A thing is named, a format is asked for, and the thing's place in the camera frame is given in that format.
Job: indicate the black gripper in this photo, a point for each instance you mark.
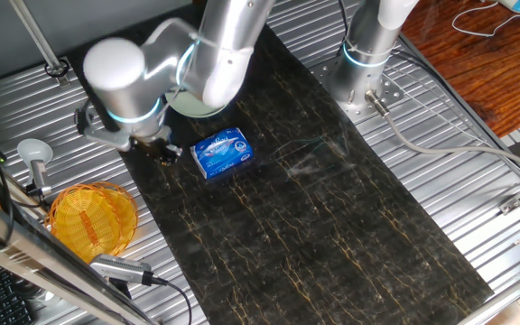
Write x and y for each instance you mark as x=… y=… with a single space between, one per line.
x=149 y=146

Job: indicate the pale green round plate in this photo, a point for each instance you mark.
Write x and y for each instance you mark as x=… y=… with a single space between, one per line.
x=188 y=109

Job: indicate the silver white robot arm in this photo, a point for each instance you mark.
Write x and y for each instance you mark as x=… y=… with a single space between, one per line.
x=120 y=77

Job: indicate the blue tissue pack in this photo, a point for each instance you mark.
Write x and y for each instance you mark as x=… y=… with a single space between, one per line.
x=221 y=153

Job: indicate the yellow wicker basket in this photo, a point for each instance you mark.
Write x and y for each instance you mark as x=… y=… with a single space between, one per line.
x=90 y=221

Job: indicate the white ladle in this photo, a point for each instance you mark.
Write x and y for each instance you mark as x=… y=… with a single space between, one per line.
x=34 y=149

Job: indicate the black marble pattern mat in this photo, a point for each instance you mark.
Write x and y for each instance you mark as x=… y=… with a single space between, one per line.
x=332 y=225

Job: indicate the slanted metal pole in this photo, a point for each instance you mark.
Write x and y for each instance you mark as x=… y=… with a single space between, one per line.
x=34 y=31

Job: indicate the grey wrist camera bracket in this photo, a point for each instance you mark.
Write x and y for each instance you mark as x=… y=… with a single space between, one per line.
x=102 y=135

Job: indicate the silver depth camera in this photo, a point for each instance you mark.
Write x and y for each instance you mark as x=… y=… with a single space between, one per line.
x=120 y=268

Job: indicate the aluminium frame bar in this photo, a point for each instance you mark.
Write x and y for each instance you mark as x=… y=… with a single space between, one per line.
x=39 y=259

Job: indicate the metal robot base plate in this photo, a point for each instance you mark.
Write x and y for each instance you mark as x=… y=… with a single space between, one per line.
x=391 y=92

